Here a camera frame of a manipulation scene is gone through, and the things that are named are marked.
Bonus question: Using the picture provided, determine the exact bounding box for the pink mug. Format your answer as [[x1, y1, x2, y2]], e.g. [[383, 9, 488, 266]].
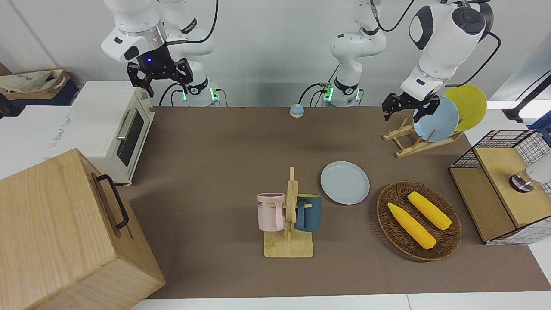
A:
[[257, 192, 287, 231]]

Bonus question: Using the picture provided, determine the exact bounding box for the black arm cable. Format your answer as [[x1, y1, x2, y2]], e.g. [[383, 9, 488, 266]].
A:
[[370, 0, 416, 33], [166, 0, 219, 46], [447, 30, 502, 87]]

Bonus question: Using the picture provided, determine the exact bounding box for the wooden plate rack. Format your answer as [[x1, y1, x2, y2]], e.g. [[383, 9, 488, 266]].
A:
[[383, 117, 465, 158]]

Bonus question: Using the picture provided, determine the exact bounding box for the large wooden box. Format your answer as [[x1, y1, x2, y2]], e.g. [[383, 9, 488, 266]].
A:
[[0, 148, 166, 310]]

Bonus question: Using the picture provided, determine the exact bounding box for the brown wicker basket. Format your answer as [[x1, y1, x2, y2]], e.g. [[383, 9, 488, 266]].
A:
[[377, 180, 462, 261]]

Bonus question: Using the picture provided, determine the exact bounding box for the brown table mat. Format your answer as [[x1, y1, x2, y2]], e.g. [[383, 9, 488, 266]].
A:
[[116, 106, 551, 300]]

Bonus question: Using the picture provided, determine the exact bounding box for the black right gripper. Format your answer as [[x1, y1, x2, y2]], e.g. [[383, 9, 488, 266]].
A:
[[127, 41, 193, 99]]

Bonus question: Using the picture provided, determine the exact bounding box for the light blue plate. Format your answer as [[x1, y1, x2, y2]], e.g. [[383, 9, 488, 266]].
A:
[[413, 96, 460, 143]]

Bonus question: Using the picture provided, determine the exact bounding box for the wooden mug tree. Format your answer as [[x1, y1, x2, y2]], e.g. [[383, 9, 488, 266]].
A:
[[263, 167, 314, 258]]

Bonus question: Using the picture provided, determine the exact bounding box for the short yellow corn cob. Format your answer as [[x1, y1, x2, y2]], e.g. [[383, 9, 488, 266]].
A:
[[407, 191, 452, 230]]

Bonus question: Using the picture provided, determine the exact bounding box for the black box handle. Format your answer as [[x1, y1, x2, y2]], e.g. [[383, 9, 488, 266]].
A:
[[96, 174, 130, 230]]

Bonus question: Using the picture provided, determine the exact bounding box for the long yellow corn cob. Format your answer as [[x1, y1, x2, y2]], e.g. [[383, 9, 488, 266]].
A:
[[387, 202, 436, 250]]

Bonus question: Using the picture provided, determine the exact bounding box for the dark blue mug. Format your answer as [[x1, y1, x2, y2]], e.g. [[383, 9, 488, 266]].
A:
[[294, 194, 322, 233]]

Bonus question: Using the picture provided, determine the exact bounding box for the gray round plate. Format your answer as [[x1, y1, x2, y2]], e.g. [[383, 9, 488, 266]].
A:
[[320, 161, 371, 205]]

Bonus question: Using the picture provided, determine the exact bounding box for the white toaster oven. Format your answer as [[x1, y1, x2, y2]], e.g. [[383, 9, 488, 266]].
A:
[[43, 81, 155, 186]]

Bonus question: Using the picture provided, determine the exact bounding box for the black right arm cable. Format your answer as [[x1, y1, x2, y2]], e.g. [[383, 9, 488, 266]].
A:
[[166, 0, 219, 46]]

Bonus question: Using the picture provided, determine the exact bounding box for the white cylinder bottle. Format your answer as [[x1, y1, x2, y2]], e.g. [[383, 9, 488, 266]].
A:
[[509, 157, 551, 193]]

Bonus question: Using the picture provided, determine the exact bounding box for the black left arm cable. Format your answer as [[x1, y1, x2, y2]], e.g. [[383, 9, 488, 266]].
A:
[[447, 30, 502, 87], [370, 0, 416, 33]]

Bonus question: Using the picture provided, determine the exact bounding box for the yellow plate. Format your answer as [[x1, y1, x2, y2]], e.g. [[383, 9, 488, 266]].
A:
[[443, 84, 488, 132]]

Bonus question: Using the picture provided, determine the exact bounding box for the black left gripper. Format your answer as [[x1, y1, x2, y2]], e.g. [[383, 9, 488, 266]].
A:
[[382, 92, 441, 124]]

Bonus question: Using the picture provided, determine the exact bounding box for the cardboard box with bag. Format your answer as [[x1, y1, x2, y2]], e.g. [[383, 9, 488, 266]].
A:
[[0, 69, 71, 102]]

